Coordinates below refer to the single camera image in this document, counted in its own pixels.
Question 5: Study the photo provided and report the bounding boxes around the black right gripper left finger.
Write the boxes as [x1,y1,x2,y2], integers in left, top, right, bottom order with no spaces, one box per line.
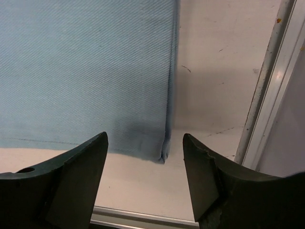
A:
[0,132,108,229]

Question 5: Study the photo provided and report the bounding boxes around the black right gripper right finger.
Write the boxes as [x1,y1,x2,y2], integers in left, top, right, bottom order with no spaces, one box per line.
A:
[183,134,305,229]

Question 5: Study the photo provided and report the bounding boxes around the light blue trousers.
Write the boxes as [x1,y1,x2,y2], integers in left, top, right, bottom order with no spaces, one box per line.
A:
[0,0,180,163]

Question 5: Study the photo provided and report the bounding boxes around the aluminium rail frame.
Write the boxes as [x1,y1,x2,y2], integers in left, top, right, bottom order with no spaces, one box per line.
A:
[90,0,305,229]

